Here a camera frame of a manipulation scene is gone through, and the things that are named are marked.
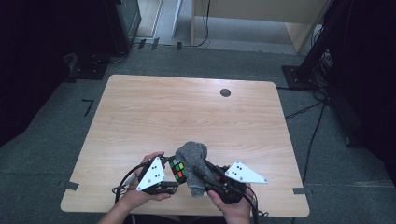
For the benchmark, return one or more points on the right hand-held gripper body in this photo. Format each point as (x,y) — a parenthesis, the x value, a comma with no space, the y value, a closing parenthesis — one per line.
(244,174)

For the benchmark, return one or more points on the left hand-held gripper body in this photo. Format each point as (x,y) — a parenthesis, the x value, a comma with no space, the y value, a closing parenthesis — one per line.
(152,175)

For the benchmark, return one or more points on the multicoloured puzzle cube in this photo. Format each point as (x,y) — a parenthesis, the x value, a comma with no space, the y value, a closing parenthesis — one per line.
(178,170)

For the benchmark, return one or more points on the grey terry cloth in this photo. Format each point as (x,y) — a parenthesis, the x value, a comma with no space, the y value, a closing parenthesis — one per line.
(191,155)

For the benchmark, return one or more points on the person's right hand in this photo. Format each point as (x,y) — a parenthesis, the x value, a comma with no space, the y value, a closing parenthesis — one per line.
(236,211)

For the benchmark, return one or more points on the person's dark clothing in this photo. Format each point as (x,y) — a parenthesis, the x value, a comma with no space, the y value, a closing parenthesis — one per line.
(186,220)

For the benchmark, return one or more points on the grey tape piece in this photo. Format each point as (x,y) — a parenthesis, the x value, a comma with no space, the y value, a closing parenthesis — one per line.
(301,191)
(71,185)

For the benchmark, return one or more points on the black round table grommet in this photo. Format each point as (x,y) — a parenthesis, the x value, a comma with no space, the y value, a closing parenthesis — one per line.
(225,92)

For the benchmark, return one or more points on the black angled tape mark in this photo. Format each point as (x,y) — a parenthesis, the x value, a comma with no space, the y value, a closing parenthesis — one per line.
(89,107)

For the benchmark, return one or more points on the black metal stand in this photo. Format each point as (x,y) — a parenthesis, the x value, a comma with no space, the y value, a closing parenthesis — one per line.
(299,77)

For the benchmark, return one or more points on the short black tape strip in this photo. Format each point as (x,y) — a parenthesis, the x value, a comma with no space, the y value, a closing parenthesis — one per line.
(155,43)
(141,43)
(179,46)

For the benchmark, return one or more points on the black flat stand base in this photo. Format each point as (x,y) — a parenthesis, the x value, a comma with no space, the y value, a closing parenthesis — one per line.
(88,71)

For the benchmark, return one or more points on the black cabinet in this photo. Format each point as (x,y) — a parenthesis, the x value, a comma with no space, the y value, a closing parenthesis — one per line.
(127,25)

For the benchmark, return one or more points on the dark curtain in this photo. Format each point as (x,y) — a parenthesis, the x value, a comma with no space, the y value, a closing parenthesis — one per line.
(31,62)
(367,77)

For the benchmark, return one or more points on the light wooden furniture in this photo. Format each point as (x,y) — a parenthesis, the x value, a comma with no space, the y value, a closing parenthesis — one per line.
(249,9)

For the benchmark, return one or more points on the pale metal rail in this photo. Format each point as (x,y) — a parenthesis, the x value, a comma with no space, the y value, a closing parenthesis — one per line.
(176,18)

